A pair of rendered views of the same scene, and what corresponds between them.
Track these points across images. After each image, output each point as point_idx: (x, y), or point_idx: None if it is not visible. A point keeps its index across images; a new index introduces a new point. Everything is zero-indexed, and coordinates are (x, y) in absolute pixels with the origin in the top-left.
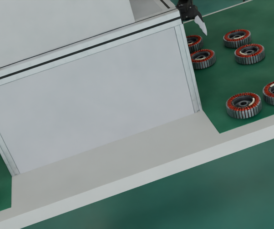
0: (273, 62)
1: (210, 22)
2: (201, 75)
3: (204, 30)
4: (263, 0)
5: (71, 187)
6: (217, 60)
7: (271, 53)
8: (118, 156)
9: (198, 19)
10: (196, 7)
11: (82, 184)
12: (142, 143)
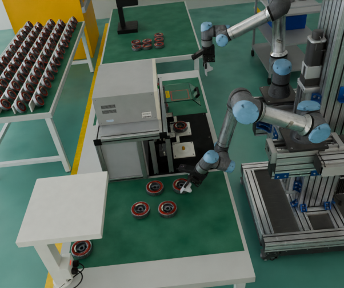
0: (125, 220)
1: (217, 203)
2: (140, 187)
3: (180, 190)
4: (234, 244)
5: (89, 140)
6: (152, 196)
7: (138, 223)
8: (96, 153)
9: (185, 183)
10: (197, 181)
11: (88, 143)
12: (99, 160)
